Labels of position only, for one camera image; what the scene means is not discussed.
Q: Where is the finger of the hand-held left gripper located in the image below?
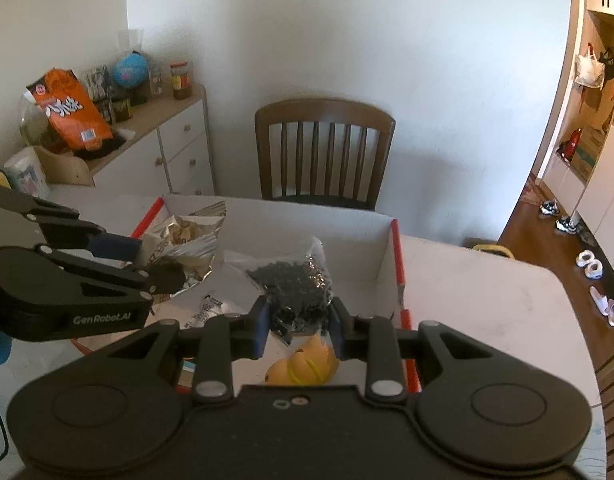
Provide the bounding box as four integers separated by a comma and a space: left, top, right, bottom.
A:
34, 242, 186, 306
0, 185, 144, 265

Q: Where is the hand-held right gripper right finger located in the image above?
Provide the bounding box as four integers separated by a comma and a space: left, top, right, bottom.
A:
328, 296, 494, 405

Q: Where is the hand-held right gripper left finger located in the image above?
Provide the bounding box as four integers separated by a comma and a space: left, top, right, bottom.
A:
105, 295, 271, 407

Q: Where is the silver foil snack packet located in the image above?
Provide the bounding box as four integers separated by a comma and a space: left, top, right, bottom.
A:
137, 201, 228, 301

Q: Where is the yellow plush duck toy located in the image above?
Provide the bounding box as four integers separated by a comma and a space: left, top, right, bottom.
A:
264, 335, 340, 387

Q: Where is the clear bag of tea leaves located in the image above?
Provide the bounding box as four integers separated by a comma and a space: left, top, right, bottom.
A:
226, 236, 335, 346

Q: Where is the red cardboard box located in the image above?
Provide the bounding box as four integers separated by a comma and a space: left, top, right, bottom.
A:
69, 195, 423, 396

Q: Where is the white blue patterned desktop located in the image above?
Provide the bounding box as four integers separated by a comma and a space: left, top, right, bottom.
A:
0, 185, 603, 480

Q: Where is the white printed paper packet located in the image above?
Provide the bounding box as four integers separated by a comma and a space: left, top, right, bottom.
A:
154, 287, 260, 331

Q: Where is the wooden basket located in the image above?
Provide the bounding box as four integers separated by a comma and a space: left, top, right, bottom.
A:
34, 145, 96, 188

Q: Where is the white sideboard cabinet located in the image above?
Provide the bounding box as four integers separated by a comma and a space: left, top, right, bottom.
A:
52, 84, 218, 196

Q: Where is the patterned paper roll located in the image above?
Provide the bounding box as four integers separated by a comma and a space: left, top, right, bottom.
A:
4, 147, 52, 198

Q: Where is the orange snack bag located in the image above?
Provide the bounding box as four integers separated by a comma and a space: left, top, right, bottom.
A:
26, 67, 114, 151

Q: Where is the clear plastic container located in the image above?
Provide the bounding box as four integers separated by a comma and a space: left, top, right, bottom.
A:
19, 92, 52, 153

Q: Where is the yellow rimmed stool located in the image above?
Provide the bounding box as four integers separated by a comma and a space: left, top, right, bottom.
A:
462, 237, 517, 261

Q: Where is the glass jar with red lid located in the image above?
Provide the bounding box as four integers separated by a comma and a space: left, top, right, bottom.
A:
169, 61, 194, 101

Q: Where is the small blue globe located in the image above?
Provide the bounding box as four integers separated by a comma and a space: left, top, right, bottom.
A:
112, 52, 148, 106

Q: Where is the red bag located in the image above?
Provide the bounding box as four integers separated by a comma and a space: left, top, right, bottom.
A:
556, 129, 583, 161

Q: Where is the hanging tote bag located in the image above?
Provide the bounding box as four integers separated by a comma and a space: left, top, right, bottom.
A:
573, 45, 604, 90

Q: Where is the dark hanging cap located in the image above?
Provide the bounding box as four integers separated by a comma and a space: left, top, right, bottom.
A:
598, 47, 614, 86

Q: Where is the white wall cabinet unit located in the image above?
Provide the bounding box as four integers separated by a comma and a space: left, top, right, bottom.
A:
534, 0, 614, 241

